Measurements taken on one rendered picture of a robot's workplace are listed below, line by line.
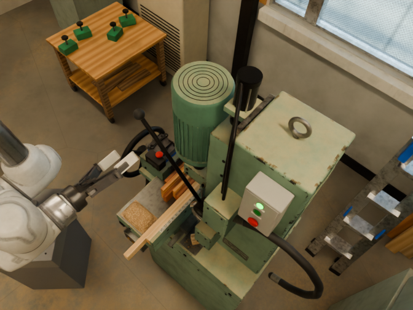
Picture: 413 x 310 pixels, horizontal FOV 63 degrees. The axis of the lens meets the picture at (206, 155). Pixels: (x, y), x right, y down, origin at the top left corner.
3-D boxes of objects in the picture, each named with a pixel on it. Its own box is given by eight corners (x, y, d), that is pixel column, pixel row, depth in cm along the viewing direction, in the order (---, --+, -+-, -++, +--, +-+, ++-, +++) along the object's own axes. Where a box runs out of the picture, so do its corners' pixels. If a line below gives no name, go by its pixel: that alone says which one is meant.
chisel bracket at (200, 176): (195, 162, 139) (195, 151, 132) (221, 182, 134) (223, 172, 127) (182, 174, 135) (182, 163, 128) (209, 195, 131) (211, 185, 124)
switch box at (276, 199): (249, 198, 94) (260, 170, 81) (279, 221, 91) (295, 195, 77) (236, 214, 91) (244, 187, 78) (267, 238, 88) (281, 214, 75)
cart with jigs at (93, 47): (126, 53, 315) (114, -12, 261) (169, 85, 295) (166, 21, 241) (67, 91, 287) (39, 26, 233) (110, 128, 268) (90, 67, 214)
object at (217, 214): (217, 203, 111) (220, 181, 99) (239, 219, 109) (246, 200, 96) (200, 221, 108) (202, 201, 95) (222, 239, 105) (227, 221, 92)
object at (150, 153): (162, 138, 148) (161, 130, 143) (180, 152, 144) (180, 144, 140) (140, 157, 142) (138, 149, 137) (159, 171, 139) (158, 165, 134)
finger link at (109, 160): (104, 171, 105) (102, 171, 105) (120, 157, 108) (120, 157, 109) (98, 163, 104) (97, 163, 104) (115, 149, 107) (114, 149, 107)
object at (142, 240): (218, 161, 150) (219, 156, 146) (222, 163, 149) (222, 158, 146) (125, 257, 125) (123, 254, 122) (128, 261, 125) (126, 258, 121)
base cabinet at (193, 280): (198, 209, 234) (201, 153, 174) (267, 265, 215) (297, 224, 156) (151, 259, 214) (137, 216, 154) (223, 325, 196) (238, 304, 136)
